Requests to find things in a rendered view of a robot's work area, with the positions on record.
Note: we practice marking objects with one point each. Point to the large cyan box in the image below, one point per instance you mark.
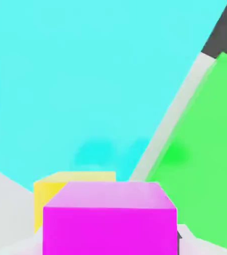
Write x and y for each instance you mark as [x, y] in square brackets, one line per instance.
[81, 79]

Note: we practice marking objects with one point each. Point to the large green box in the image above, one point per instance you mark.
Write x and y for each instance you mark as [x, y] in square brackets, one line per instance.
[205, 159]

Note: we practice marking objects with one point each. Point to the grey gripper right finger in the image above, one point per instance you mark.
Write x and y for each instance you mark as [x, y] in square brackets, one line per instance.
[193, 247]

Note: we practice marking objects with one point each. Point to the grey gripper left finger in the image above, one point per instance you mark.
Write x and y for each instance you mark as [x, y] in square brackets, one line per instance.
[31, 247]

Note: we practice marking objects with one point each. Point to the small yellow cube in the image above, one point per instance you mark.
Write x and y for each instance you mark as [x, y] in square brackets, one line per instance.
[45, 195]

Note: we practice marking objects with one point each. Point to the small magenta cube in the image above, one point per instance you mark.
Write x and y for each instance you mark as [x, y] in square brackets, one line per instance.
[109, 229]

